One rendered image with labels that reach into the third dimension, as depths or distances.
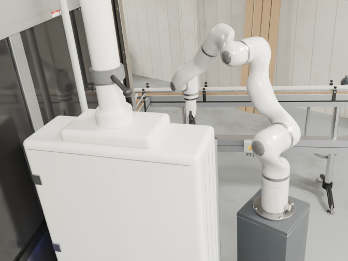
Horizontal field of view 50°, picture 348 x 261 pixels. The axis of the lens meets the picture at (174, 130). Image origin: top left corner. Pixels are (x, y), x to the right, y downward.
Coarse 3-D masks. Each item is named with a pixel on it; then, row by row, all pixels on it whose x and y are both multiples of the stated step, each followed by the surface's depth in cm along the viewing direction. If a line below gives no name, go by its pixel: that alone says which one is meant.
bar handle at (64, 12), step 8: (64, 0) 119; (64, 8) 120; (64, 16) 121; (64, 24) 122; (72, 32) 124; (72, 40) 125; (72, 48) 126; (72, 56) 127; (72, 64) 128; (80, 72) 130; (80, 80) 131; (80, 88) 132; (80, 96) 133; (80, 104) 135
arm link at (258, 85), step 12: (252, 48) 151; (264, 48) 154; (252, 60) 154; (264, 60) 154; (252, 72) 155; (264, 72) 153; (252, 84) 153; (264, 84) 152; (252, 96) 154; (264, 96) 152; (264, 108) 153; (276, 108) 153; (276, 120) 158; (288, 120) 155
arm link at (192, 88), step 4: (196, 76) 191; (192, 80) 190; (196, 80) 192; (188, 84) 190; (192, 84) 191; (196, 84) 193; (188, 88) 191; (192, 88) 192; (196, 88) 194; (184, 92) 194; (188, 92) 193; (192, 92) 193; (196, 92) 194
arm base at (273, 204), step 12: (264, 180) 164; (288, 180) 163; (264, 192) 167; (276, 192) 163; (264, 204) 169; (276, 204) 166; (288, 204) 174; (264, 216) 167; (276, 216) 167; (288, 216) 166
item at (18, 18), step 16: (0, 0) 99; (16, 0) 106; (32, 0) 114; (48, 0) 123; (0, 16) 99; (16, 16) 106; (32, 16) 114; (48, 16) 123; (0, 32) 99; (16, 32) 106; (16, 48) 106; (16, 64) 107; (32, 96) 114; (32, 112) 114; (32, 128) 116; (32, 240) 115
